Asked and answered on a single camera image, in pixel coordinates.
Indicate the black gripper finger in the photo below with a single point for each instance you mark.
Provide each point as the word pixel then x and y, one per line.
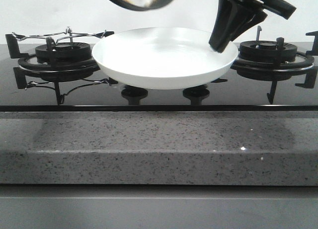
pixel 254 19
pixel 227 21

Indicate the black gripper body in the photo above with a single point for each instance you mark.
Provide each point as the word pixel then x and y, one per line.
pixel 279 7

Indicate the black frying pan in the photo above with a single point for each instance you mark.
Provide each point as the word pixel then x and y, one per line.
pixel 139 0

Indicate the white plate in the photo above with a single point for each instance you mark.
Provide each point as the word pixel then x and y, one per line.
pixel 162 58

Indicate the right black gas burner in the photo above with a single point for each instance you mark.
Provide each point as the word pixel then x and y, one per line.
pixel 266 51

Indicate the black gas burner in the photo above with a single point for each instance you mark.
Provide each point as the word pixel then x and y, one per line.
pixel 65 52
pixel 266 51

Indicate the right black pan support grate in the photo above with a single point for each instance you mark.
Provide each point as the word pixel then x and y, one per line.
pixel 304 64

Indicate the black pan support grate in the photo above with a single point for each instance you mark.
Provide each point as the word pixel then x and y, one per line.
pixel 304 64
pixel 57 65

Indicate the left black gas burner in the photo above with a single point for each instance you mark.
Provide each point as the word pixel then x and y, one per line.
pixel 65 52

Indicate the left black pan support grate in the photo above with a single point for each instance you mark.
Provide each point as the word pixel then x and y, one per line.
pixel 57 65

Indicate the black glass cooktop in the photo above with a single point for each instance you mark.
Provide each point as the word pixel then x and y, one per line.
pixel 235 91

